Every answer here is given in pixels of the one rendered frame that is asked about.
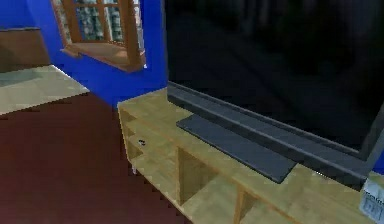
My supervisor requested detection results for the light wooden television stand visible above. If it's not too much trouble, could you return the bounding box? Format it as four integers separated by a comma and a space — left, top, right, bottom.
117, 87, 384, 224

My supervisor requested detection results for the black flat-screen television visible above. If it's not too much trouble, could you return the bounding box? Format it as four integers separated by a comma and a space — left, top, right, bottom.
162, 0, 384, 192

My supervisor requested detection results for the brown wooden framed window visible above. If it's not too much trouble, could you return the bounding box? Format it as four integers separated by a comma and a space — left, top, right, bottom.
50, 0, 147, 73

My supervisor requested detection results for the brown wooden door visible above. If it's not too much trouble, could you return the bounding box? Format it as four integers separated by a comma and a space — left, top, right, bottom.
0, 27, 51, 74

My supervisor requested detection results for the white printed box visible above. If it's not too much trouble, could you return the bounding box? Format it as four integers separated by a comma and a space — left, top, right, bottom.
359, 178, 384, 224

